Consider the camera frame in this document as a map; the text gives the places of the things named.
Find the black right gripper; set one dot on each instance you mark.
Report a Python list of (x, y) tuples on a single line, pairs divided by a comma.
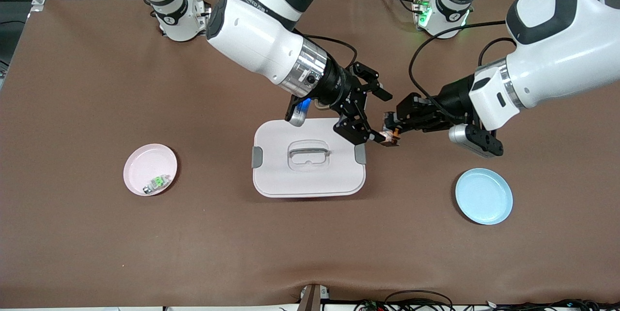
[(339, 86)]

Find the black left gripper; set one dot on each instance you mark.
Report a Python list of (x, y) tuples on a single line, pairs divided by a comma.
[(451, 99)]

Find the orange and black switch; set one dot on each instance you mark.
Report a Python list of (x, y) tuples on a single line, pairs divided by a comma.
[(390, 134)]

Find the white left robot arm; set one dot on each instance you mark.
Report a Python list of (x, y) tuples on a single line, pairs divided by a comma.
[(557, 59)]

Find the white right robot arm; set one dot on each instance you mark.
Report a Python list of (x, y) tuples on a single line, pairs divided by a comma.
[(252, 39)]

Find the white lidded box grey latches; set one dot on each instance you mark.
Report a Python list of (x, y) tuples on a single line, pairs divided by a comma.
[(310, 180)]

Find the light blue round plate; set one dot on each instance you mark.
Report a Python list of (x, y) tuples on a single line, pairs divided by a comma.
[(484, 197)]

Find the pink round plate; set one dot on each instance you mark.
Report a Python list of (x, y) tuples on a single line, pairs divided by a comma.
[(143, 165)]

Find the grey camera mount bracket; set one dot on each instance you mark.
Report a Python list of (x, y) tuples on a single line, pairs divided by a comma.
[(310, 301)]

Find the green and clear switch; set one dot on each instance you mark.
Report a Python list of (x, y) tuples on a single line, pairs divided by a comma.
[(157, 182)]

